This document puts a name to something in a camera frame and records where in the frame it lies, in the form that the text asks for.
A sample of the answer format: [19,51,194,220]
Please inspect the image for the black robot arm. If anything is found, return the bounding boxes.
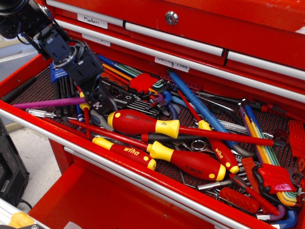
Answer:
[0,0,118,115]

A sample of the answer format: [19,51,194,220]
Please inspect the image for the rainbow Allen key set left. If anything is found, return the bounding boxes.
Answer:
[98,54,158,95]

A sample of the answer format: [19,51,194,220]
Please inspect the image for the long blue Allen key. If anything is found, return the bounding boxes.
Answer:
[167,69,256,157]

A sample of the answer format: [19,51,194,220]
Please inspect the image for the white label cutting tools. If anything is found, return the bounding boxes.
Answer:
[154,57,190,73]

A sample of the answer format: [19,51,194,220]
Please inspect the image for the yellow sponge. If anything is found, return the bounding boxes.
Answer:
[8,212,35,229]

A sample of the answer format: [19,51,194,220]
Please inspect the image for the grey blue handle screwdriver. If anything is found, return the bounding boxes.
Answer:
[89,109,114,132]

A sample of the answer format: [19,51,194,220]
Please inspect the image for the open red drawer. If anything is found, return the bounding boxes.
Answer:
[0,34,305,229]

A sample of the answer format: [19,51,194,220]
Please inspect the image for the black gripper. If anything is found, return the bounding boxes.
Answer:
[53,42,115,115]

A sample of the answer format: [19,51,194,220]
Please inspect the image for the small red yellow screwdriver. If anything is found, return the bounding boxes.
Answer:
[76,86,92,141]

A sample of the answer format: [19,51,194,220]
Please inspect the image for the silver drawer lock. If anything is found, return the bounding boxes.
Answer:
[165,11,179,25]

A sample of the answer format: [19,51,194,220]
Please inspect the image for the red black small screwdriver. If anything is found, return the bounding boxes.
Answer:
[229,173,280,216]

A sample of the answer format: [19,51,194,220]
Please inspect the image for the rainbow allen key set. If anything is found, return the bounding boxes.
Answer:
[238,98,302,208]
[98,54,158,95]

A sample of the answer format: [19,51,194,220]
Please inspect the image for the red key holder right edge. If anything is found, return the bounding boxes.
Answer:
[288,120,305,171]

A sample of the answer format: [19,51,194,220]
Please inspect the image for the clear handle small screwdriver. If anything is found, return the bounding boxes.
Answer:
[25,108,76,120]

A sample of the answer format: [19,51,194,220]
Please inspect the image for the rainbow Allen key set right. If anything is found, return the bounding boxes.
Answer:
[238,98,302,208]

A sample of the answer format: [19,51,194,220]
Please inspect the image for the black torx key set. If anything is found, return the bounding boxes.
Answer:
[108,85,160,117]

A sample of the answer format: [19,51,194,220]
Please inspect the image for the red yellow screwdriver right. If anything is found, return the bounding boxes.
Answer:
[178,91,239,174]

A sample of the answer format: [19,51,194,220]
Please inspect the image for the red bit holder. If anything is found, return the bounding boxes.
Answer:
[219,187,261,214]

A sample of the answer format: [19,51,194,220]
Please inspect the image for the black computer case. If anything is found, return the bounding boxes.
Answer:
[0,122,29,206]

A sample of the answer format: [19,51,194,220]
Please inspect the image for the long red yellow screwdriver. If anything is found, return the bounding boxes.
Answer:
[62,119,226,181]

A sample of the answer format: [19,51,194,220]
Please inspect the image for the black rod drawer left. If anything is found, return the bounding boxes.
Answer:
[0,67,53,104]

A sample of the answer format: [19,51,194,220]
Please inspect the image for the silver combination wrench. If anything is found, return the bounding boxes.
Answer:
[172,140,214,153]

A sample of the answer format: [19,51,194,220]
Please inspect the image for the violet Allen key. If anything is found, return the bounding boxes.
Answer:
[13,97,86,110]

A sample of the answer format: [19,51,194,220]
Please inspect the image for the large red yellow screwdriver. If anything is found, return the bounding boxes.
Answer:
[107,110,287,147]

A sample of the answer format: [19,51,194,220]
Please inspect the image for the white label markers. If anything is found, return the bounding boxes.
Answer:
[77,14,108,29]

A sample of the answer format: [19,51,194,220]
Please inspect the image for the red yellow wiha screwdriver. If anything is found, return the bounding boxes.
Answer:
[43,118,157,170]

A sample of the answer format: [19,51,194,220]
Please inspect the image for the blue Allen key holder set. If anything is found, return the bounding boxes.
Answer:
[49,62,79,118]

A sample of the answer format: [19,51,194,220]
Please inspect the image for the red tool chest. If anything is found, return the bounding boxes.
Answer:
[0,0,305,229]

